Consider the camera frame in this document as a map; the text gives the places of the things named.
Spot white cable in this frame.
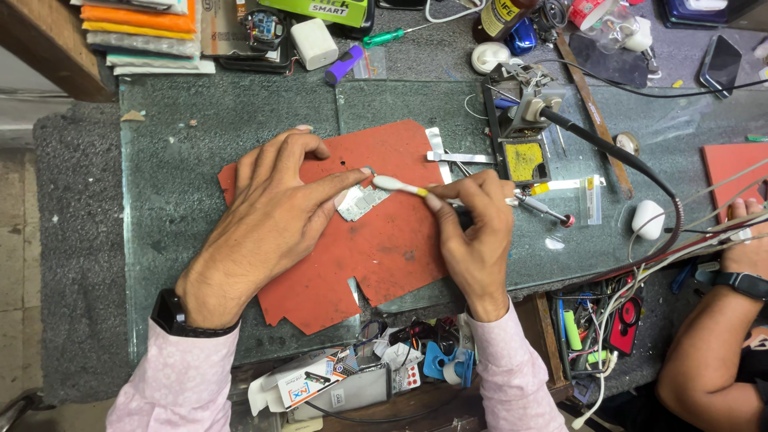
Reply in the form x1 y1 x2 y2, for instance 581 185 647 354
425 0 484 24

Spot opened smartwatch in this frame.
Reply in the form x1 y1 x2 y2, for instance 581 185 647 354
242 8 286 50

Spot blue plastic tape holder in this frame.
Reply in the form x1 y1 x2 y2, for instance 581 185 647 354
422 341 476 388

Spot person's right hand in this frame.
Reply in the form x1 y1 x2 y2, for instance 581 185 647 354
425 168 518 324

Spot black soldering stand yellow sponge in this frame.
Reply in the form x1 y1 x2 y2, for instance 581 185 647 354
482 62 568 187

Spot small clear zip bag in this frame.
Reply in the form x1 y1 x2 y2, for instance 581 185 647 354
353 46 388 80

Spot dark blue box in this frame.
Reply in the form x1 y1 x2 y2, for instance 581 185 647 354
662 0 732 26

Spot silver screwdriver red cap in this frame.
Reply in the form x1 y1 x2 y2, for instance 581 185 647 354
515 191 576 229

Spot wooden shelf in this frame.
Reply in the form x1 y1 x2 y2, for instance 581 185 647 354
0 0 116 104

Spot white orange product box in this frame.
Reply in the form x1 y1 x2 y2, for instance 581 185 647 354
248 348 350 416

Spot white charger adapter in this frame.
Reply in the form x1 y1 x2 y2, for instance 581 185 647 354
290 18 339 72

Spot brown cardboard sheet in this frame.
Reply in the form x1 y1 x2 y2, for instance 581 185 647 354
200 0 248 58

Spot white toothbrush yellow band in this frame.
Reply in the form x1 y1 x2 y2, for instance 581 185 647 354
372 174 520 208

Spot round brass tin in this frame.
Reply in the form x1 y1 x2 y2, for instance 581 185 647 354
614 131 641 158

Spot green handle screwdriver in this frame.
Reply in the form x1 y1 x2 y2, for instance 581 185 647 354
362 23 434 49

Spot silver phone circuit board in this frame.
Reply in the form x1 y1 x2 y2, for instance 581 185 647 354
336 182 392 223

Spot white strip yellow end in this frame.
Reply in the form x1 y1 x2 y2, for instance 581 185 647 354
530 176 607 197

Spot bundle of white red cables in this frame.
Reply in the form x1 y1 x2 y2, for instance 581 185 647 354
569 161 768 430

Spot long wooden stick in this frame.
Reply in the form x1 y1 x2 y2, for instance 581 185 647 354
554 33 635 200

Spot grey plastic pouch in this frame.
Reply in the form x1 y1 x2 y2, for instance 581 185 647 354
293 362 395 422

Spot beige soldering iron black cable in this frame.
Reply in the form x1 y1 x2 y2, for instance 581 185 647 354
516 90 686 283

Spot black smartphone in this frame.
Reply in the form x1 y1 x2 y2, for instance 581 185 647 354
698 34 744 100

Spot crossed silver metal strips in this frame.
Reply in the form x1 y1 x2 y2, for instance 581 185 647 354
425 126 498 185

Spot dark grey pad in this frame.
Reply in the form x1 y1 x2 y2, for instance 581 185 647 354
568 31 650 90

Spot black wristwatch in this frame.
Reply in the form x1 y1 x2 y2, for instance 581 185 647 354
150 288 242 338

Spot green product box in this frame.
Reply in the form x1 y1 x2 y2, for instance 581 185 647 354
258 0 368 28

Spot oval white earbuds case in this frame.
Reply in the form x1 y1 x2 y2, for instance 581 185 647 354
631 199 666 241

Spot person's left hand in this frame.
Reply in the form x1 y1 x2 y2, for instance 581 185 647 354
176 125 374 330

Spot brown glass bottle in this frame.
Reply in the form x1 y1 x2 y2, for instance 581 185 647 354
472 0 539 43

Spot clear narrow plastic packet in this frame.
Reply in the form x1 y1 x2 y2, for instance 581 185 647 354
578 174 603 226

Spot small red rubber mat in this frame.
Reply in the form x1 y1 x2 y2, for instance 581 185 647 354
701 142 768 224

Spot stack of coloured packets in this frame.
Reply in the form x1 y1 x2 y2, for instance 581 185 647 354
69 0 216 76

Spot large red rubber mat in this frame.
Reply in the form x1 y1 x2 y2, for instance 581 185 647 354
217 119 458 336

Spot clear plastic bottle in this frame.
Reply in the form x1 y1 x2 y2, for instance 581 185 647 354
579 6 640 55

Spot tray of tools and cables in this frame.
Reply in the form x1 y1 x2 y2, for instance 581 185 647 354
548 275 648 388

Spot thin black cable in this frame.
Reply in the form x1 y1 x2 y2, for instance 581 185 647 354
521 58 768 100

